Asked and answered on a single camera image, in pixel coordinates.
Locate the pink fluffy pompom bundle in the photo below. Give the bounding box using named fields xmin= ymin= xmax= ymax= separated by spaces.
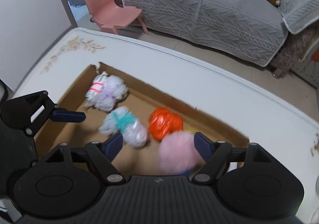
xmin=159 ymin=131 xmax=203 ymax=175

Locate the shallow cardboard box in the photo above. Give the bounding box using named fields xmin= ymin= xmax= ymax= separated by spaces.
xmin=35 ymin=64 xmax=249 ymax=178

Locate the pink plastic child chair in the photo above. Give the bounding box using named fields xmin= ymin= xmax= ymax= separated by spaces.
xmin=84 ymin=0 xmax=149 ymax=34

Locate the small orange plastic bundle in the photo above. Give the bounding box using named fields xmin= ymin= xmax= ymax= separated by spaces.
xmin=148 ymin=107 xmax=183 ymax=141

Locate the seed shell pile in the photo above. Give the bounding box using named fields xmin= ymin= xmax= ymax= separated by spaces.
xmin=310 ymin=133 xmax=319 ymax=156

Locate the white fuzzy red-tied bundle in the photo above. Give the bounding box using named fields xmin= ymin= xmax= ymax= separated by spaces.
xmin=85 ymin=71 xmax=128 ymax=112

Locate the grey quilted sofa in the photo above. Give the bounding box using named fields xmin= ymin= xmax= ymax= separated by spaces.
xmin=116 ymin=0 xmax=318 ymax=73

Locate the bubble wrap teal tie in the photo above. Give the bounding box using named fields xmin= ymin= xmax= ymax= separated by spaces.
xmin=98 ymin=106 xmax=149 ymax=148

